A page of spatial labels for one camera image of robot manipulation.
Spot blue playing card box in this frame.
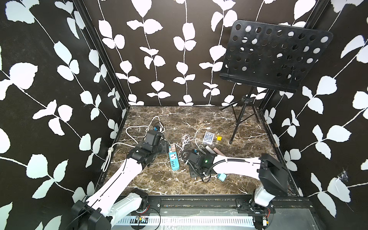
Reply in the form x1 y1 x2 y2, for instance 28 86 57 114
202 131 215 145

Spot white power strip cord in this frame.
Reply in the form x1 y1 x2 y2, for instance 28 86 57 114
102 114 167 173

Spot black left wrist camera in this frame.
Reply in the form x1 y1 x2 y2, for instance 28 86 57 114
142 130 162 150

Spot teal power strip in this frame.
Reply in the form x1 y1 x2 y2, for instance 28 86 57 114
169 152 180 171

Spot teal wall charger cube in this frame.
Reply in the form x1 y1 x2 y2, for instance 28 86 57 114
217 173 227 182

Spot black front rail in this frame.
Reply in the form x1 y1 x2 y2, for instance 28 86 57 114
80 195 314 216

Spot pink electric toothbrush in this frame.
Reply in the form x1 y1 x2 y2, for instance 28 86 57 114
213 148 224 156

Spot white charging cable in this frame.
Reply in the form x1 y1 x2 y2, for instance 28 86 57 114
180 123 212 153

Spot black music stand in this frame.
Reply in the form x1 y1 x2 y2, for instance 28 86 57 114
219 20 333 128

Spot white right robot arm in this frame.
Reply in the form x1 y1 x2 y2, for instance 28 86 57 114
183 150 288 210

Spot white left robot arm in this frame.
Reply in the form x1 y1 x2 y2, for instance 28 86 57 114
66 140 169 230

